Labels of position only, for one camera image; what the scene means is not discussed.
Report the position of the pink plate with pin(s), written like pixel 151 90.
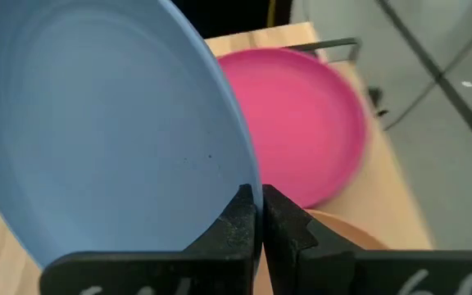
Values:
pixel 301 123

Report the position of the blue plate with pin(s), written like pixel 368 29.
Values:
pixel 96 123

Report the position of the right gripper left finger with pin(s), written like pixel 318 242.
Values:
pixel 228 246

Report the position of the terracotta plate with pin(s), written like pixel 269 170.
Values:
pixel 342 233

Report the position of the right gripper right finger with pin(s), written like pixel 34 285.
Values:
pixel 301 254

